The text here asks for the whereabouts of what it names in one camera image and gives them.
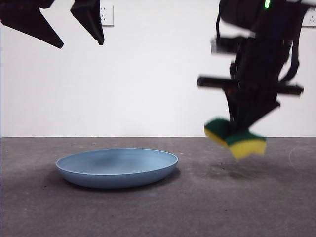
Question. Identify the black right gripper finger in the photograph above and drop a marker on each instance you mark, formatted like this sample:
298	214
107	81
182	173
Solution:
254	113
232	108

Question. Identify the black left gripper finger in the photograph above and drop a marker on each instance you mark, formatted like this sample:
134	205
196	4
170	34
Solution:
90	17
27	17

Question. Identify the yellow sponge with green pad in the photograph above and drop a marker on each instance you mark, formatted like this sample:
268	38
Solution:
247	148

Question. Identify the blue round plate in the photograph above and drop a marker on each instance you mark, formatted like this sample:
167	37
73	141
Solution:
116	168

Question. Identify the white wall socket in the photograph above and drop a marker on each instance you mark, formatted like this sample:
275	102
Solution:
108	14
311	17

